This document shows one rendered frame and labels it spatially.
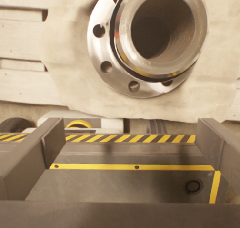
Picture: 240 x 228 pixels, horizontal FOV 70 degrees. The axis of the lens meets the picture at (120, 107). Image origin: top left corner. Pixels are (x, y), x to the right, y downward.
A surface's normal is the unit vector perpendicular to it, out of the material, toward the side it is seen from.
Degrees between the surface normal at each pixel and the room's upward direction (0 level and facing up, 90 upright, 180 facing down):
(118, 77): 0
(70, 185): 0
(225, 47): 66
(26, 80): 0
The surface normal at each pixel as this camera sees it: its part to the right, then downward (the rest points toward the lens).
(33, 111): -0.03, 0.29
